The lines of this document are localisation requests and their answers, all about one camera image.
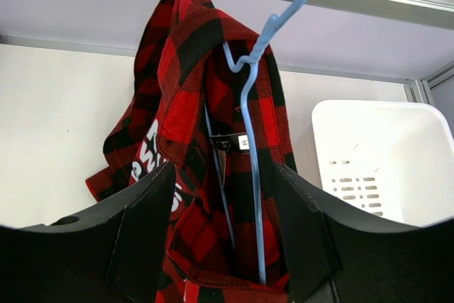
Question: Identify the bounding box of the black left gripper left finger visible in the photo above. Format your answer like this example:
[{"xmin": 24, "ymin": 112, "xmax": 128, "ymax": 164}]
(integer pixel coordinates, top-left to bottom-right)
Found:
[{"xmin": 1, "ymin": 162, "xmax": 176, "ymax": 302}]

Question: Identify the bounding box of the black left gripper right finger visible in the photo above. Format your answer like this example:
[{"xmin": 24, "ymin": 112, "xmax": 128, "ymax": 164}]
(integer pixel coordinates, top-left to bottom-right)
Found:
[{"xmin": 273, "ymin": 164, "xmax": 453, "ymax": 302}]

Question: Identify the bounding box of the red black plaid shirt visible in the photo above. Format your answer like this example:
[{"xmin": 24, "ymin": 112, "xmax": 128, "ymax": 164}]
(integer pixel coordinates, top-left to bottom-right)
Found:
[{"xmin": 86, "ymin": 0, "xmax": 289, "ymax": 302}]

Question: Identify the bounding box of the light blue wire hanger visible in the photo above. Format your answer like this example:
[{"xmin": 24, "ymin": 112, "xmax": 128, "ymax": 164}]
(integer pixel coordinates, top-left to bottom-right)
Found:
[{"xmin": 201, "ymin": 0, "xmax": 308, "ymax": 285}]

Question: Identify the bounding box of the white plastic basket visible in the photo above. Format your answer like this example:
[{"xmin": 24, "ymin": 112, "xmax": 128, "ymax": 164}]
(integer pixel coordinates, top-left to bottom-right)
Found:
[{"xmin": 311, "ymin": 100, "xmax": 453, "ymax": 226}]

